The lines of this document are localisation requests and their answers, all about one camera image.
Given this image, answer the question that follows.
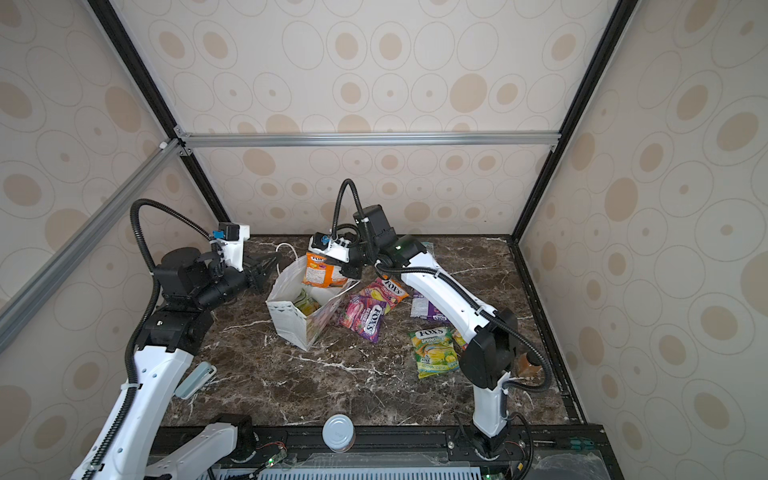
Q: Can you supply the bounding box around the light green plastic piece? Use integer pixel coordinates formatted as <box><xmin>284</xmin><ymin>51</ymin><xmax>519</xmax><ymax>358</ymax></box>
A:
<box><xmin>174</xmin><ymin>362</ymin><xmax>217</xmax><ymax>400</ymax></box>

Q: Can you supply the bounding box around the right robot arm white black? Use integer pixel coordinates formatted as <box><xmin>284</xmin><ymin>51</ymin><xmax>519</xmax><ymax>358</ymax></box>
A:
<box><xmin>311</xmin><ymin>179</ymin><xmax>553</xmax><ymax>459</ymax></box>

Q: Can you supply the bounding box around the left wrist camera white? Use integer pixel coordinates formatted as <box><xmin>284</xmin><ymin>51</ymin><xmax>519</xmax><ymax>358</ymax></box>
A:
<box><xmin>210</xmin><ymin>222</ymin><xmax>251</xmax><ymax>272</ymax></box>

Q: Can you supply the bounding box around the orange candy packet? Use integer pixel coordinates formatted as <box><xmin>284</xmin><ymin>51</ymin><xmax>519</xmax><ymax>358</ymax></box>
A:
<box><xmin>302</xmin><ymin>252</ymin><xmax>348</xmax><ymax>288</ymax></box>

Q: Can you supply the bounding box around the white round cap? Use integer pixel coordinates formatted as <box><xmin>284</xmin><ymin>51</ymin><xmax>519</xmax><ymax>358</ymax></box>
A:
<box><xmin>322</xmin><ymin>414</ymin><xmax>356</xmax><ymax>453</ymax></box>

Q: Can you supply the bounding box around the yellow green Fox's packet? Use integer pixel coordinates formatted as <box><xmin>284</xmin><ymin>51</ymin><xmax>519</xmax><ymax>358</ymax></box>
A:
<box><xmin>409</xmin><ymin>327</ymin><xmax>466</xmax><ymax>379</ymax></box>

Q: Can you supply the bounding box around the white paper bag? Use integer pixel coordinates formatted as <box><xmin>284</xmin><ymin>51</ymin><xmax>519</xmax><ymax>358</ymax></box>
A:
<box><xmin>266</xmin><ymin>243</ymin><xmax>359</xmax><ymax>351</ymax></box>

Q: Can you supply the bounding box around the pink Fox's berries packet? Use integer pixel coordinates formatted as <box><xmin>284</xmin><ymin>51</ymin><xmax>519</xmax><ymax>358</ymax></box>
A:
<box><xmin>340</xmin><ymin>296</ymin><xmax>388</xmax><ymax>343</ymax></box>

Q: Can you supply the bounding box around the left diagonal aluminium rail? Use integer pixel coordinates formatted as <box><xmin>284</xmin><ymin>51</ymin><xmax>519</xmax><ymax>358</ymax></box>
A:
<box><xmin>1</xmin><ymin>139</ymin><xmax>181</xmax><ymax>350</ymax></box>

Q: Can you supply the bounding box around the horizontal aluminium rail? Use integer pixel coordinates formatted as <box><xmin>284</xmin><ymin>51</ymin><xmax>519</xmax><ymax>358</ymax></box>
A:
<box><xmin>181</xmin><ymin>130</ymin><xmax>560</xmax><ymax>148</ymax></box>

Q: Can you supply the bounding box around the orange red Fox's packet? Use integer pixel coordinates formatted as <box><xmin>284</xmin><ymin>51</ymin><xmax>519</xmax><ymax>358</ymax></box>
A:
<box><xmin>359</xmin><ymin>278</ymin><xmax>409</xmax><ymax>314</ymax></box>

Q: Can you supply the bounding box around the left black frame post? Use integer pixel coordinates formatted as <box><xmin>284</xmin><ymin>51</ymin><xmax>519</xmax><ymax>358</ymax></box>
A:
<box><xmin>86</xmin><ymin>0</ymin><xmax>231</xmax><ymax>222</ymax></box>

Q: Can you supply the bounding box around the purple candy packet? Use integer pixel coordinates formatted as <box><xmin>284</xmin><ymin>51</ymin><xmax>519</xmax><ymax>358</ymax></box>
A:
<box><xmin>410</xmin><ymin>291</ymin><xmax>450</xmax><ymax>324</ymax></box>

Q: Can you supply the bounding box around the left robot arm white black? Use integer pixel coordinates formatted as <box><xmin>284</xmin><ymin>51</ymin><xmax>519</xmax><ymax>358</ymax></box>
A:
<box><xmin>72</xmin><ymin>198</ymin><xmax>282</xmax><ymax>479</ymax></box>

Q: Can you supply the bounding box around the green candy packet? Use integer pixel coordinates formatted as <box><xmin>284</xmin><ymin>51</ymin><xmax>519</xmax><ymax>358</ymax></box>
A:
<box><xmin>293</xmin><ymin>289</ymin><xmax>322</xmax><ymax>317</ymax></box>

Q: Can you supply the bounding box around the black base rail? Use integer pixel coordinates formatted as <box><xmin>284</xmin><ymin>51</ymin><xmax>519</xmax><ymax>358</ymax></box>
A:
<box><xmin>200</xmin><ymin>423</ymin><xmax>623</xmax><ymax>479</ymax></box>

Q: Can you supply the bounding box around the black frame post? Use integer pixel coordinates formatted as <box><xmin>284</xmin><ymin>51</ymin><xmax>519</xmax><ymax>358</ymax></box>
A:
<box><xmin>86</xmin><ymin>0</ymin><xmax>231</xmax><ymax>222</ymax></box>
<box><xmin>510</xmin><ymin>0</ymin><xmax>639</xmax><ymax>245</ymax></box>

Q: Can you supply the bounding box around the right black frame post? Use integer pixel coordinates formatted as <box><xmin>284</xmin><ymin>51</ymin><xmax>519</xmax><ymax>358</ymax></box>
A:
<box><xmin>510</xmin><ymin>0</ymin><xmax>639</xmax><ymax>245</ymax></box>

